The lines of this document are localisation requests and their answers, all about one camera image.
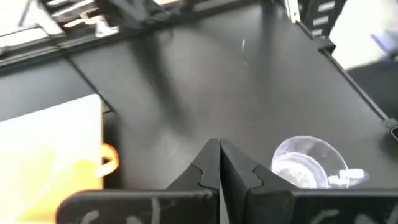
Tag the white paper sheet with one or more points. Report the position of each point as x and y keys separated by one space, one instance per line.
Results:
x=354 y=34

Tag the clear plastic cup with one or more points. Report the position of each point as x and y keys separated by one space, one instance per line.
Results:
x=308 y=161

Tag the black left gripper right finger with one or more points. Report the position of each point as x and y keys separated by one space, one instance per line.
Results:
x=295 y=207

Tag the orange plastic mug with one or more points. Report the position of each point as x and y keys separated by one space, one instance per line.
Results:
x=62 y=189

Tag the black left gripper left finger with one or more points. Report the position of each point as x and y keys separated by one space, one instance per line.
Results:
x=140 y=207

